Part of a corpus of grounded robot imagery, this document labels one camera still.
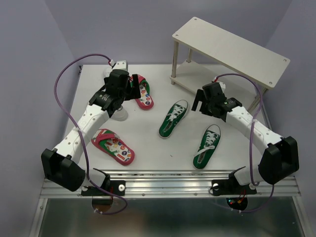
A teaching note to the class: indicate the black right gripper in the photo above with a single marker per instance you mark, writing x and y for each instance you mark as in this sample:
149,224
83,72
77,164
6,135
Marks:
200,97

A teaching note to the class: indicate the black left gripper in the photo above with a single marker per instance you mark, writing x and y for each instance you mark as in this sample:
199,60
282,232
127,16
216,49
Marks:
135,91

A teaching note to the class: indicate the green sneaker one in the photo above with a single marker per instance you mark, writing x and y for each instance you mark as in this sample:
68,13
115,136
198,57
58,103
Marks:
207,147
172,119

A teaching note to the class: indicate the white sneaker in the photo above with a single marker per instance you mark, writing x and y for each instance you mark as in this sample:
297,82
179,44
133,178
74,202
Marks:
120,115

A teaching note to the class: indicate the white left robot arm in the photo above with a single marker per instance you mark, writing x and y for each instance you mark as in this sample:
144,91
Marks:
61,164

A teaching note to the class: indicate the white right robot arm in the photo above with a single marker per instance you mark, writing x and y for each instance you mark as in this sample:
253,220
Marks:
279,154

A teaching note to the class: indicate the beige two-tier shoe shelf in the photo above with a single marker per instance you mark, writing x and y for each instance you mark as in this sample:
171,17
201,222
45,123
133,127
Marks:
203,50

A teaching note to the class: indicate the pink sandal far one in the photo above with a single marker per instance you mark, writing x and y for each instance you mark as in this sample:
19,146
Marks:
145,102

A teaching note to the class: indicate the pink sandal one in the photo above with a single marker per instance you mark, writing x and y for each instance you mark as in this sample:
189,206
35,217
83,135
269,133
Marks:
145,102
110,143

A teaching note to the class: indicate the pink sandal near one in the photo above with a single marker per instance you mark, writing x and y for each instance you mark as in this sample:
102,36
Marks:
110,143

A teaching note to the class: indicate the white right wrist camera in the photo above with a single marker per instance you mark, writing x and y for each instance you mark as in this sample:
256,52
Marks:
222,85

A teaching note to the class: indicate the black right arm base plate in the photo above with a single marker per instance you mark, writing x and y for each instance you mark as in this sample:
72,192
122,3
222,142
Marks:
229,187

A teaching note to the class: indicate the aluminium mounting rail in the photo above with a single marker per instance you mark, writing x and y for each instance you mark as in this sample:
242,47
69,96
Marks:
172,184

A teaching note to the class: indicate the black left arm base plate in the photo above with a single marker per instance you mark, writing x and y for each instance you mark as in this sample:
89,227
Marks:
116,187

